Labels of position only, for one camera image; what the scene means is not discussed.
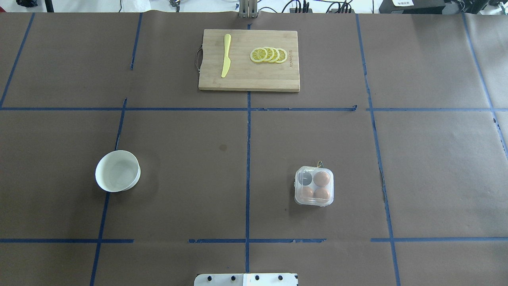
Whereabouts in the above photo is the clear plastic egg box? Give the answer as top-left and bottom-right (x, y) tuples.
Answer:
(294, 160), (335, 207)

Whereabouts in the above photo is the brown egg from bowl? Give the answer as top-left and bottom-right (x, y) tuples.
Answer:
(299, 186), (314, 200)

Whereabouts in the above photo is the brown egg rear slot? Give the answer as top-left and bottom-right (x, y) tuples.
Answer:
(313, 171), (331, 187)

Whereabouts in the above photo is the brown egg slot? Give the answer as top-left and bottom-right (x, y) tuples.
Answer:
(313, 187), (331, 201)
(313, 171), (331, 187)

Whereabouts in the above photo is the brown egg front slot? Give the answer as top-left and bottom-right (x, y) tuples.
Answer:
(313, 187), (331, 201)

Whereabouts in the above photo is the black device box background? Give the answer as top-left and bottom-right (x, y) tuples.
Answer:
(379, 0), (446, 14)

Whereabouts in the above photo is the bamboo cutting board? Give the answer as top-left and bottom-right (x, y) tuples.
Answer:
(198, 29), (300, 92)

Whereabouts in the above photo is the lemon slice outermost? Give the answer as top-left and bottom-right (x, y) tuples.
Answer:
(250, 48), (269, 63)

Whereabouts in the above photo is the lemon slice near logo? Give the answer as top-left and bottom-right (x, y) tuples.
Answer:
(275, 48), (287, 64)

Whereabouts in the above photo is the yellow plastic knife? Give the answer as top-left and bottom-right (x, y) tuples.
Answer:
(221, 34), (231, 78)

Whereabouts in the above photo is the white round bowl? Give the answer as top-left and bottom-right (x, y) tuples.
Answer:
(95, 150), (141, 193)

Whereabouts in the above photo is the metal camera stand post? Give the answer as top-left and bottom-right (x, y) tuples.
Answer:
(239, 0), (259, 18)

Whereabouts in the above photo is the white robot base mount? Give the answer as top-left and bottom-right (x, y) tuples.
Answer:
(194, 273), (299, 286)

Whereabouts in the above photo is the black cables background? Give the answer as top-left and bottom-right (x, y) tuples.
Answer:
(254, 0), (375, 14)

